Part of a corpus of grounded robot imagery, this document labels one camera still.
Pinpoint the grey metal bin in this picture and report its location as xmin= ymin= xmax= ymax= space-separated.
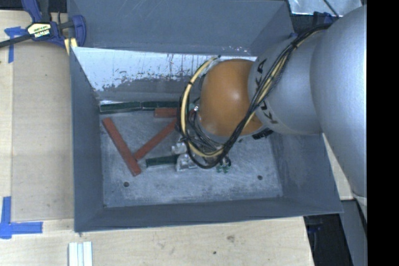
xmin=65 ymin=0 xmax=344 ymax=233

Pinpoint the dark green flat block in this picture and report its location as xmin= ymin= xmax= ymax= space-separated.
xmin=99 ymin=101 xmax=142 ymax=114
xmin=145 ymin=154 xmax=181 ymax=169

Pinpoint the black cylinder on white bracket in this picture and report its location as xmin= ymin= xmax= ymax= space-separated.
xmin=251 ymin=128 xmax=274 ymax=140

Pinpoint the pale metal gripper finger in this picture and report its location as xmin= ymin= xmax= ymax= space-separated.
xmin=175 ymin=153 xmax=200 ymax=173
xmin=170 ymin=141 xmax=190 ymax=156

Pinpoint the pale wood board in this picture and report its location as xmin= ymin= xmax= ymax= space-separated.
xmin=10 ymin=40 xmax=75 ymax=222

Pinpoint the red-brown flat block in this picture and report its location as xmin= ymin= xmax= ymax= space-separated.
xmin=101 ymin=116 xmax=143 ymax=178
xmin=153 ymin=107 xmax=180 ymax=118
xmin=133 ymin=118 xmax=180 ymax=162

